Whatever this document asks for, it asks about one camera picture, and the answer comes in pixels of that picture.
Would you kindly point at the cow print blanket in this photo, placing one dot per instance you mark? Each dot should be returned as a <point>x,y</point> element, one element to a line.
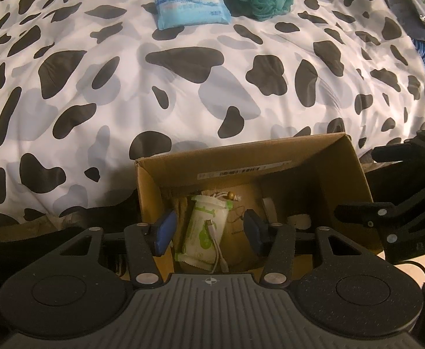
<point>87,87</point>

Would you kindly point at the cardboard box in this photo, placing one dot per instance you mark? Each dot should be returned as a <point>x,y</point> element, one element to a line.
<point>301,175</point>

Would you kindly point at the blue tissue pack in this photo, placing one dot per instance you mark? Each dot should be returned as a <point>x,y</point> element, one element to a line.
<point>175,13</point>

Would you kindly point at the green white wipes pack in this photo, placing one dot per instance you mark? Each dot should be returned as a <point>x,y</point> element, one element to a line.
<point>201,244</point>

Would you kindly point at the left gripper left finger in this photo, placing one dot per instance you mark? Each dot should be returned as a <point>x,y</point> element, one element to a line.
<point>144,242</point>

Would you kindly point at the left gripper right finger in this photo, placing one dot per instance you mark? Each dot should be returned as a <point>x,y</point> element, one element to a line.
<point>275,244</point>

